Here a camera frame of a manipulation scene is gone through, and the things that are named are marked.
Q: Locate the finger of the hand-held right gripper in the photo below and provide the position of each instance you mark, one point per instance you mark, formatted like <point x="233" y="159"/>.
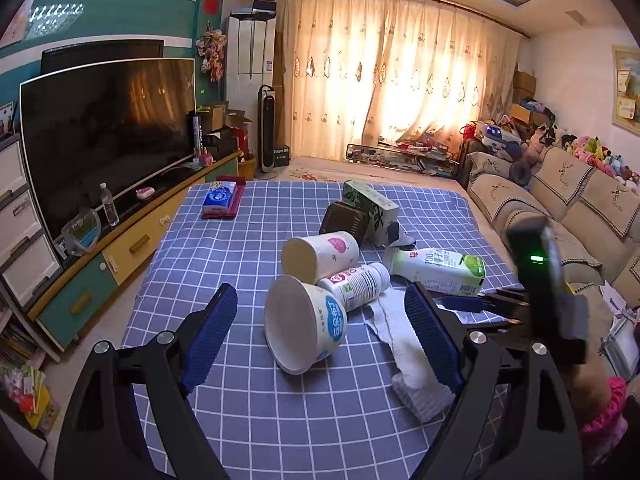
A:
<point x="460" y="303"/>
<point x="515" y="322"/>

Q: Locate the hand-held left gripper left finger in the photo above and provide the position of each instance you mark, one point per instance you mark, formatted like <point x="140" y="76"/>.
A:
<point x="212" y="335"/>

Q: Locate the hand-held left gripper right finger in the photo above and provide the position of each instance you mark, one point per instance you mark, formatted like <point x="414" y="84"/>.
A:
<point x="430" y="340"/>

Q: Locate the white paper towel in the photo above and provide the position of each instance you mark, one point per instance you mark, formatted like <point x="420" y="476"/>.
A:
<point x="400" y="345"/>

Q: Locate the white green milk carton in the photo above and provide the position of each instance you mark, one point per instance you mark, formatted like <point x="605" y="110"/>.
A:
<point x="440" y="270"/>

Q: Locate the white paper bowl blue label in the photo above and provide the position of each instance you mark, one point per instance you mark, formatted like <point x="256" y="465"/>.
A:
<point x="300" y="325"/>

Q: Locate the white plastic pill bottle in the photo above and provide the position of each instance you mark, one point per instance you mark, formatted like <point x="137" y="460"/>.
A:
<point x="357" y="285"/>

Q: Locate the green white tissue box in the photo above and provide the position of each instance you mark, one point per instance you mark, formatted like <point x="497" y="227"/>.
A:
<point x="377" y="205"/>

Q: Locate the white paper cup pink mark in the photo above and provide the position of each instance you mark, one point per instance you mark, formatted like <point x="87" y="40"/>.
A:
<point x="320" y="255"/>

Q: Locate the beige sofa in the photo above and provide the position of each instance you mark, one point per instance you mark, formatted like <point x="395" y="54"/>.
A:
<point x="565" y="205"/>

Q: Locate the loose white papers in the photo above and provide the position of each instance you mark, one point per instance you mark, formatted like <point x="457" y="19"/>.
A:
<point x="620" y="320"/>

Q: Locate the blue checked tablecloth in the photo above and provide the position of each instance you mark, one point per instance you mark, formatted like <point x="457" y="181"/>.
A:
<point x="260" y="260"/>

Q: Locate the teal yellow television cabinet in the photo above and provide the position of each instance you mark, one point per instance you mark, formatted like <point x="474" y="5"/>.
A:
<point x="125" y="255"/>

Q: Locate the red cloth pouch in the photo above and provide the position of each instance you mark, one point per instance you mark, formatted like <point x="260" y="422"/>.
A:
<point x="235" y="205"/>

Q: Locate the blue tissue pack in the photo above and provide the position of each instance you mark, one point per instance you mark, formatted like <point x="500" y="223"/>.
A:
<point x="220" y="197"/>

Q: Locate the row of plush toys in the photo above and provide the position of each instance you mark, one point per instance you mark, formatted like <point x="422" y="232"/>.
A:
<point x="595" y="152"/>

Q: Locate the brown plastic food container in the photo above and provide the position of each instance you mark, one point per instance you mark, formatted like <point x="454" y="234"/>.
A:
<point x="342" y="220"/>

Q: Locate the low glass table with books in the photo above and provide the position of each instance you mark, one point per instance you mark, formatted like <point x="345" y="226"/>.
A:
<point x="405" y="157"/>

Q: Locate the pink white small holder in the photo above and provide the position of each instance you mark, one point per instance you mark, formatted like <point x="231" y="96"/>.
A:
<point x="145" y="193"/>

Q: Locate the clear water bottle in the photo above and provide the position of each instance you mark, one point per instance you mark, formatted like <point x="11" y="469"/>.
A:
<point x="109" y="207"/>

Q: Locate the clear plastic bag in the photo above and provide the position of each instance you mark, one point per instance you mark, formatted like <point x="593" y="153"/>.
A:
<point x="81" y="232"/>

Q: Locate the small yellow basket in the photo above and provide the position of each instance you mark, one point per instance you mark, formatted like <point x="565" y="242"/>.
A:
<point x="246" y="167"/>

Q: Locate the small pink cup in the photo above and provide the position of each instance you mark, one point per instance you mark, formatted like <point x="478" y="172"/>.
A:
<point x="206" y="160"/>

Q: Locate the stacked cardboard boxes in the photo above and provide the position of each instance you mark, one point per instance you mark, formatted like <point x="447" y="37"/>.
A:
<point x="525" y="95"/>

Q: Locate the beige floral floor rug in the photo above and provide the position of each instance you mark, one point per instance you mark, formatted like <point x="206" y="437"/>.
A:
<point x="320" y="172"/>

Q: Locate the small black box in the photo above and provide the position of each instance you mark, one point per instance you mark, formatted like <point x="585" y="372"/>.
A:
<point x="281" y="156"/>

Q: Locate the black shuttlecock tube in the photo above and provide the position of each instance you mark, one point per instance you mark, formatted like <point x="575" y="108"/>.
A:
<point x="194" y="135"/>

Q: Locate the black tower fan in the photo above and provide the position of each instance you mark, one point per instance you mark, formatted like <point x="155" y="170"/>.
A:
<point x="266" y="130"/>

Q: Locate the open cardboard boxes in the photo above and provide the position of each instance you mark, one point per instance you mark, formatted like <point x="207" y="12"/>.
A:
<point x="220" y="120"/>

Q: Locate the white drawer unit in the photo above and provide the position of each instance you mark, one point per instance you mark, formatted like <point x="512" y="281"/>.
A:
<point x="22" y="220"/>

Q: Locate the large flat screen television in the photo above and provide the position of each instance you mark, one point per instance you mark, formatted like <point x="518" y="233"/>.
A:
<point x="110" y="135"/>

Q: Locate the cream embroidered curtain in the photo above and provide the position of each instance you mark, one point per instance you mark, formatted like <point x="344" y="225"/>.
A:
<point x="390" y="75"/>

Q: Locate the white standing air conditioner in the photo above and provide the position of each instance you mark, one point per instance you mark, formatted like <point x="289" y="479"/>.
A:
<point x="250" y="70"/>

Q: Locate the hanging artificial flowers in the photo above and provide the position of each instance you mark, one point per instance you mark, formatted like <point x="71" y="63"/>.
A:
<point x="212" y="50"/>

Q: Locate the black monitor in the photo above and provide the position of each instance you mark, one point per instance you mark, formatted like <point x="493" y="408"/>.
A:
<point x="100" y="52"/>

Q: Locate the framed wall picture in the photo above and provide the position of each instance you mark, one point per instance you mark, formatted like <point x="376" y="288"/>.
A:
<point x="627" y="87"/>

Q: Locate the red round wall sticker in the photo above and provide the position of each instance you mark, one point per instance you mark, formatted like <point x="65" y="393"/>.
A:
<point x="211" y="2"/>

